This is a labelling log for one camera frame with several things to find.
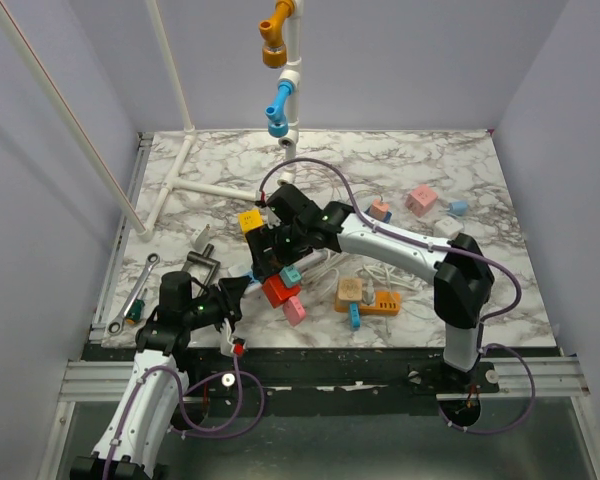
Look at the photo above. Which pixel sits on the white long power strip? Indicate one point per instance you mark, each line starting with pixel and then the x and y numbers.
pixel 255 286

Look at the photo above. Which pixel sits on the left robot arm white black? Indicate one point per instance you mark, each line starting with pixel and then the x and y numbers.
pixel 159 378

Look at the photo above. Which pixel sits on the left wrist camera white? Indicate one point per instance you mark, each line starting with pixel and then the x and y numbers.
pixel 230 345

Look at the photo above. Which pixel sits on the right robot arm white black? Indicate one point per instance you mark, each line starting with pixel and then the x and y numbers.
pixel 456 269

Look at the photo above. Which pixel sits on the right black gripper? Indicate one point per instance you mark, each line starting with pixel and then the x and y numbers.
pixel 263 239

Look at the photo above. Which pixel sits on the light blue plug adapter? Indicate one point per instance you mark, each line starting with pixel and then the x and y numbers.
pixel 354 316

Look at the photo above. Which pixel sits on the white PVC pipe frame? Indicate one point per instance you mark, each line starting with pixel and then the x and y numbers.
pixel 291 71

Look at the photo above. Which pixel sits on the dark metal T-handle tool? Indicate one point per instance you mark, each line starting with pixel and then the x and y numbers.
pixel 203 259

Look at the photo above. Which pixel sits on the orange power strip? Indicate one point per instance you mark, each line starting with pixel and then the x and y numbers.
pixel 384 304

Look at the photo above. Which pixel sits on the white plug adapter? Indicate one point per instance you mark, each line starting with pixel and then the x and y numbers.
pixel 201 237

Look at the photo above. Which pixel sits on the orange valve fitting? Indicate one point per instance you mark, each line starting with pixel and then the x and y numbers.
pixel 274 53

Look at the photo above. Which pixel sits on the white tiger cube socket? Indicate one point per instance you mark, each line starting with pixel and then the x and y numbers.
pixel 448 227

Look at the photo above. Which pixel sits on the black mounting rail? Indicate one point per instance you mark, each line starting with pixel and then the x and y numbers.
pixel 357 381

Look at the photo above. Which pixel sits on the wooden cube socket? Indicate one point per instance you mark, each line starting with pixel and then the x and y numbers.
pixel 349 290

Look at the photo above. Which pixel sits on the pink cube socket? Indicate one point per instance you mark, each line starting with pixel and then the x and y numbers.
pixel 421 200

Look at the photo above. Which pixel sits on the red cube socket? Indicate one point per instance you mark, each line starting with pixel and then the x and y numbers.
pixel 277 293

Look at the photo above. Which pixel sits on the teal cube plug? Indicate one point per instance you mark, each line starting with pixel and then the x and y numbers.
pixel 290 276

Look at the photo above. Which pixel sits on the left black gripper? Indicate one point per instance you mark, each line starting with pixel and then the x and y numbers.
pixel 225 311

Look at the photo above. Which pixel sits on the pink plug adapter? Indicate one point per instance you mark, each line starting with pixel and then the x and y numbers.
pixel 294 311

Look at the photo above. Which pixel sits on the small light blue plug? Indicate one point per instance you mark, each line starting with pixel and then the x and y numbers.
pixel 457 208

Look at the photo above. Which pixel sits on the yellow cube socket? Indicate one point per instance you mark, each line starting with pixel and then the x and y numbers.
pixel 250 220

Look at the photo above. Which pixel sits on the salmon plug on blue cube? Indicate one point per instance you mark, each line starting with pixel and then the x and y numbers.
pixel 378 209

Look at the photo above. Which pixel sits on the silver ratchet wrench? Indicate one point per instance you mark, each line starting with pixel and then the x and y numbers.
pixel 116 326

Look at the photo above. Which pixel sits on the blue valve fitting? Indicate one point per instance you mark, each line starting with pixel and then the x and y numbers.
pixel 275 112

